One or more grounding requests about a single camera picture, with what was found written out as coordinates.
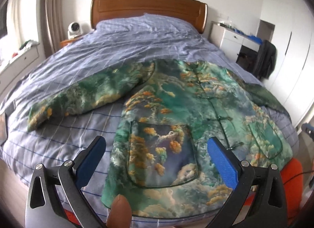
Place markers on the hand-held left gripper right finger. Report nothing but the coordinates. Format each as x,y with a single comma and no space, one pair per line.
224,164

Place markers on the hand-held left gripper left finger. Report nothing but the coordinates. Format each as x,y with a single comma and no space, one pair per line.
91,159

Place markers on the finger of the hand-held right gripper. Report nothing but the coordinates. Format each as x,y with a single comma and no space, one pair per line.
308,131

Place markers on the green cloud print padded jacket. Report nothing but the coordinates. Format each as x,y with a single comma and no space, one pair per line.
159,110

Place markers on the person's left hand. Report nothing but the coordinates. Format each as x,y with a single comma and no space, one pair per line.
119,212

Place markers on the orange garment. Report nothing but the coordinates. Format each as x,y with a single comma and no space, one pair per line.
290,188

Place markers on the white wardrobe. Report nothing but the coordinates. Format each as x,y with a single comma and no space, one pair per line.
294,65

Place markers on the dark hanging garment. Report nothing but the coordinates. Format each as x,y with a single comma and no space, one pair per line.
266,58

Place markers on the blue items on desk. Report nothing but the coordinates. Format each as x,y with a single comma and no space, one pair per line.
254,38

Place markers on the bed with blue checked quilt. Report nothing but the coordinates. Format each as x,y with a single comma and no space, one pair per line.
122,46

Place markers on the wooden nightstand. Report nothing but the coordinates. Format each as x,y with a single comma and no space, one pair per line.
65,43

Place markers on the white desk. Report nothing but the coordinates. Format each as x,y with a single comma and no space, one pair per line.
230,38

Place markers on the white window cabinet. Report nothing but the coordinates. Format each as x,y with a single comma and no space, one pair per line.
24,58

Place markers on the green and white cloth pile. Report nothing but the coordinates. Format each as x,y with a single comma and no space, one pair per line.
28,44

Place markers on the white table fan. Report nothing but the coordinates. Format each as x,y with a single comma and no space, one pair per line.
73,29

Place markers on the beige curtain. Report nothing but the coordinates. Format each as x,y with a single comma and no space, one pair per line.
52,9

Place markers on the wooden bed headboard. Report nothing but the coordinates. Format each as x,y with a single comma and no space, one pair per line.
147,4

